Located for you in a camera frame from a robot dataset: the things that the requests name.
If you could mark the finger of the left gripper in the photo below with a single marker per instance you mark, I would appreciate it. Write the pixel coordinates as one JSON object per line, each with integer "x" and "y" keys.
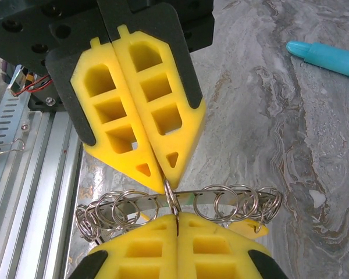
{"x": 87, "y": 96}
{"x": 174, "y": 96}

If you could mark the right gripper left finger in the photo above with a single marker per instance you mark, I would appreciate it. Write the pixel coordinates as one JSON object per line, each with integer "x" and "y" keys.
{"x": 151, "y": 261}

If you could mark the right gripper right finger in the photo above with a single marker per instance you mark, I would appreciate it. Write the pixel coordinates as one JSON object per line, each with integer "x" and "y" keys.
{"x": 235, "y": 261}

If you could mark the yellow key tag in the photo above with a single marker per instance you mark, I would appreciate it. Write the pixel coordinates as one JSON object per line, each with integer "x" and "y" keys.
{"x": 250, "y": 225}

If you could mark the metal keyring disc with rings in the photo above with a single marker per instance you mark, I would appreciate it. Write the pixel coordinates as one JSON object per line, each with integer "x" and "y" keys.
{"x": 189, "y": 193}

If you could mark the left controller board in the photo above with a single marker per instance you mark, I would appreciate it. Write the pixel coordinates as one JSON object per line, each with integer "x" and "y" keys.
{"x": 19, "y": 81}

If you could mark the gold binder clip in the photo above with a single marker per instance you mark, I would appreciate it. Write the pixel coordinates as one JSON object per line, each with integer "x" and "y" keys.
{"x": 14, "y": 145}

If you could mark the teal pen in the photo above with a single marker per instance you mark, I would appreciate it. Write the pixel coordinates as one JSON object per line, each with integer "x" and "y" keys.
{"x": 331, "y": 58}

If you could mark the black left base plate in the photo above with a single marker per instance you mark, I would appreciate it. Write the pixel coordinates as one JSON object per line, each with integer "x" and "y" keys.
{"x": 43, "y": 104}

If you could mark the aluminium mounting rail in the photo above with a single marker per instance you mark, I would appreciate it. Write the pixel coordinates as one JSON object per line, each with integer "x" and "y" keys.
{"x": 40, "y": 189}

